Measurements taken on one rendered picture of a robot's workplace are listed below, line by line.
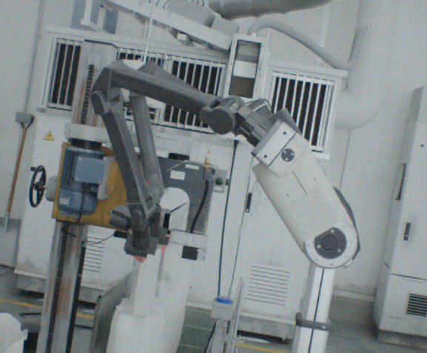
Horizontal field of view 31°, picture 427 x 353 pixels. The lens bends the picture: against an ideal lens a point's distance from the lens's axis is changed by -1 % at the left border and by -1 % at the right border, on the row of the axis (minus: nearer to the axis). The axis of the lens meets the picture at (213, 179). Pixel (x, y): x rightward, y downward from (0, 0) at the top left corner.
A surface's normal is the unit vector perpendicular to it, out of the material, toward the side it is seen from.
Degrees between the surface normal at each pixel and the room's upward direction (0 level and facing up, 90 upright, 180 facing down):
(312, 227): 115
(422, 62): 90
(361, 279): 90
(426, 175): 90
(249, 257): 90
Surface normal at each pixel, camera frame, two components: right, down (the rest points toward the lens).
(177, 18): -0.08, 0.04
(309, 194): 0.21, 0.51
